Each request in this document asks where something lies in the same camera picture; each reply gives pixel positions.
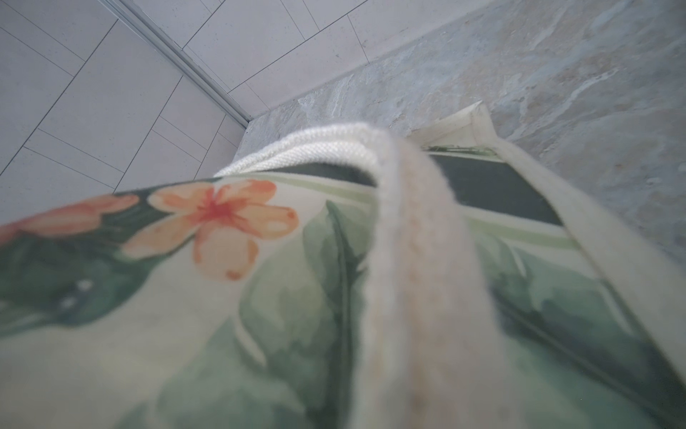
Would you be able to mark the floral canvas tote bag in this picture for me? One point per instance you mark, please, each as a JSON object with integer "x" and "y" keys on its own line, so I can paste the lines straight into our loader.
{"x": 344, "y": 278}

